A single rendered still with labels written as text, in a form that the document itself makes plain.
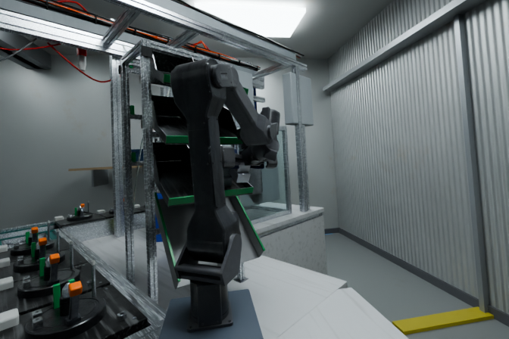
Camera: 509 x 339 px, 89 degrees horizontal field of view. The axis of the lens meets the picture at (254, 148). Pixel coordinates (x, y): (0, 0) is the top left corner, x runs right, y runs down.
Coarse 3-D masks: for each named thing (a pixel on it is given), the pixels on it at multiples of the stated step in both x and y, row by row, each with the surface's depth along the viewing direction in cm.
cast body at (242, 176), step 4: (240, 164) 78; (244, 164) 79; (240, 168) 79; (244, 168) 80; (248, 168) 80; (232, 172) 82; (236, 172) 79; (240, 172) 80; (244, 172) 80; (232, 176) 81; (236, 176) 79; (240, 176) 79; (244, 176) 79; (248, 176) 80; (236, 180) 79; (240, 180) 79; (244, 180) 80; (248, 180) 81
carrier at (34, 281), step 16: (48, 272) 72; (64, 272) 77; (80, 272) 81; (96, 272) 81; (0, 288) 72; (16, 288) 73; (32, 288) 68; (48, 288) 68; (96, 288) 71; (0, 304) 64; (16, 304) 64; (32, 304) 63; (48, 304) 64
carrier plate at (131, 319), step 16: (112, 288) 70; (112, 304) 62; (128, 304) 61; (112, 320) 55; (128, 320) 55; (144, 320) 55; (0, 336) 52; (16, 336) 52; (80, 336) 50; (96, 336) 50; (112, 336) 51
